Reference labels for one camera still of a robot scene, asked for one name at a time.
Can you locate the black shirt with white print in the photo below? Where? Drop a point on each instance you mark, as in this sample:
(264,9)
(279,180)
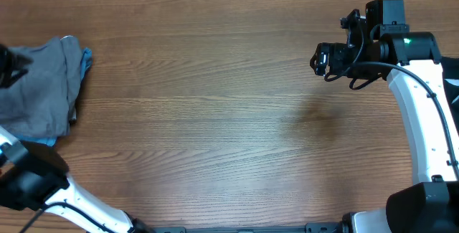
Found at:
(451,87)

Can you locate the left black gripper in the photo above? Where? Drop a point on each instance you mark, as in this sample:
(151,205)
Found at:
(10,62)

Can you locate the folded blue denim garment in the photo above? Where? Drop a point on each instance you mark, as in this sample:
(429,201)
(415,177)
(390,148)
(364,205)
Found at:
(85,65)

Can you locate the grey shorts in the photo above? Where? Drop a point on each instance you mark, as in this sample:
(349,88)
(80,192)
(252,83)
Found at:
(39,104)

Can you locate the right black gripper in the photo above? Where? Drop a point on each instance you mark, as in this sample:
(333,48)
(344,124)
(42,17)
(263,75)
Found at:
(320,58)

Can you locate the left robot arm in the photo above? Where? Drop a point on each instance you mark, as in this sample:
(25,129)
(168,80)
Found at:
(40,180)

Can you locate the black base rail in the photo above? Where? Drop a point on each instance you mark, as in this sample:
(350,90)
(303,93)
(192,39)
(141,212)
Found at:
(251,229)

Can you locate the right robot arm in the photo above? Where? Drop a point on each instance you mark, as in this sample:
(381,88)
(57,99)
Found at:
(380,46)

